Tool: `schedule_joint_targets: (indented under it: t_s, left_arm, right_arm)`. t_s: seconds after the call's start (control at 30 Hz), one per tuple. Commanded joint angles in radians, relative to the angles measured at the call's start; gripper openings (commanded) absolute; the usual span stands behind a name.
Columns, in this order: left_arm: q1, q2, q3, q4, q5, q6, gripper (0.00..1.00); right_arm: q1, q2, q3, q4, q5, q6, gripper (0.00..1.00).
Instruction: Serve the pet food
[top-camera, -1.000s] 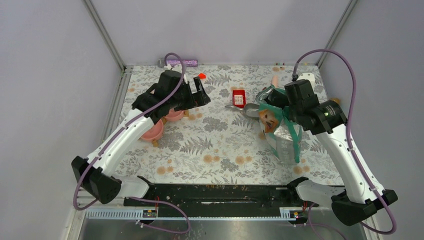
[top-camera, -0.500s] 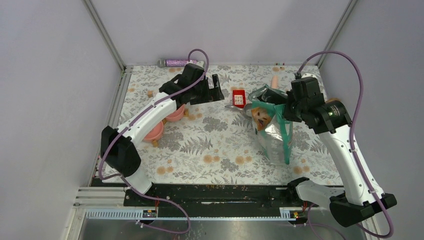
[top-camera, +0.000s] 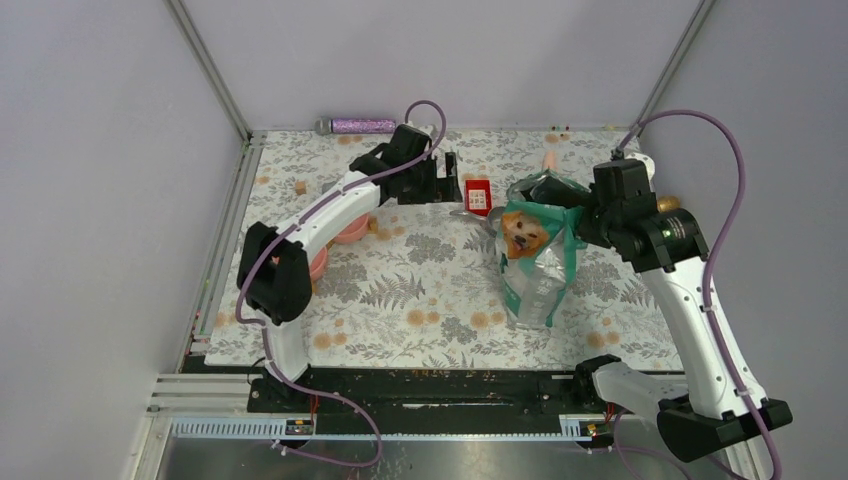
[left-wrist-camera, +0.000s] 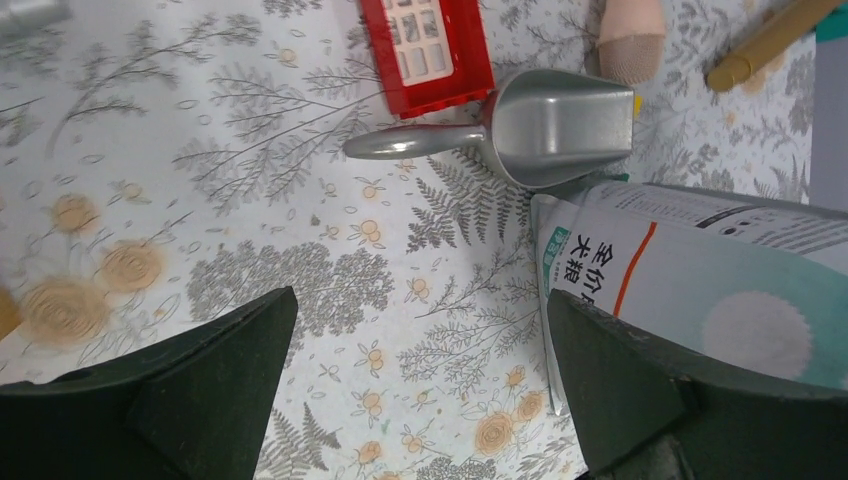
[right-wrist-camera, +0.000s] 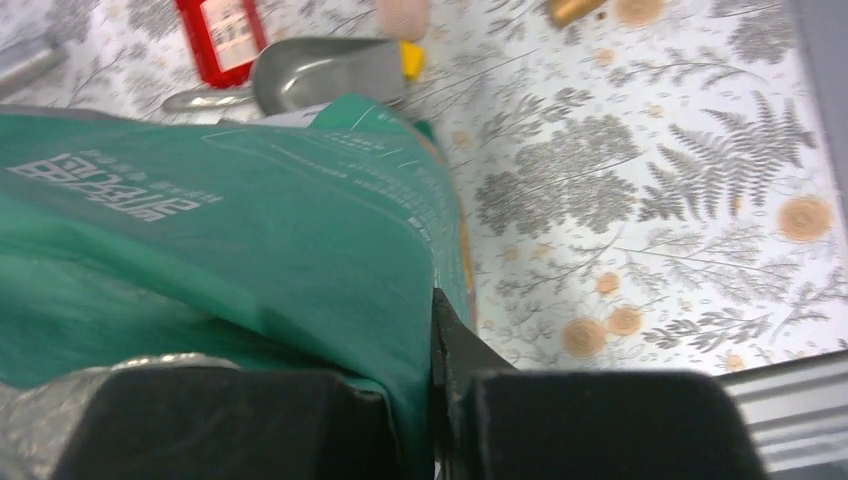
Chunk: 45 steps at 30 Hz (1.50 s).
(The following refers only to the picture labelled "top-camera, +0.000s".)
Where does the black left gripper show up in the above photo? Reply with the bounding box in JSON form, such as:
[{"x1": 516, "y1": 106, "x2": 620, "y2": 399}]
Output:
[{"x1": 399, "y1": 152, "x2": 461, "y2": 205}]

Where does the green pet food bag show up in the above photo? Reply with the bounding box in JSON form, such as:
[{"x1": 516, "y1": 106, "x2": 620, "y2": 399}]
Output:
[{"x1": 496, "y1": 170, "x2": 586, "y2": 329}]

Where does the silver metal scoop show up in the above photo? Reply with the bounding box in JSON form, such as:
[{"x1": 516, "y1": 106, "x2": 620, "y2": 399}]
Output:
[{"x1": 449, "y1": 207, "x2": 505, "y2": 232}]

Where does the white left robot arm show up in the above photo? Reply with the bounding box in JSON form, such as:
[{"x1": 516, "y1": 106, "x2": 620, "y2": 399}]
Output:
[{"x1": 235, "y1": 125, "x2": 462, "y2": 411}]

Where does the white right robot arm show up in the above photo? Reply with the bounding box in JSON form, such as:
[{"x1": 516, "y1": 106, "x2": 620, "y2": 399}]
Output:
[{"x1": 499, "y1": 154, "x2": 793, "y2": 462}]

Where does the red toy block tray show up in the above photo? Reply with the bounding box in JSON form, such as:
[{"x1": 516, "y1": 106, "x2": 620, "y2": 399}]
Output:
[{"x1": 464, "y1": 179, "x2": 493, "y2": 217}]

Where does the pink toy microphone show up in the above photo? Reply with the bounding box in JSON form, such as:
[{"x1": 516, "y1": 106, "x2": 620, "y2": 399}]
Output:
[{"x1": 542, "y1": 150, "x2": 558, "y2": 171}]

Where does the floral patterned table mat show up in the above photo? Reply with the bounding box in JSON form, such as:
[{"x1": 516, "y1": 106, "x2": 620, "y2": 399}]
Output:
[{"x1": 203, "y1": 130, "x2": 682, "y2": 371}]

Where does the gold toy microphone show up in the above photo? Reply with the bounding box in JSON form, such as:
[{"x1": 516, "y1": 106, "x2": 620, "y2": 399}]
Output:
[{"x1": 657, "y1": 195, "x2": 681, "y2": 212}]

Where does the purple glitter toy microphone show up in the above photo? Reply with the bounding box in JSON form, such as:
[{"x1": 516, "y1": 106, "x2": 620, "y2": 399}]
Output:
[{"x1": 314, "y1": 117, "x2": 397, "y2": 135}]

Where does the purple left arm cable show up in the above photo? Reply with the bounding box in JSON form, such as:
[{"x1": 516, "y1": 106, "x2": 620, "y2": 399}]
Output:
[{"x1": 236, "y1": 99, "x2": 448, "y2": 469}]

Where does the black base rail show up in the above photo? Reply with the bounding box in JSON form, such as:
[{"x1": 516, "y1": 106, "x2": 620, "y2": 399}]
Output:
[{"x1": 183, "y1": 357, "x2": 612, "y2": 437}]

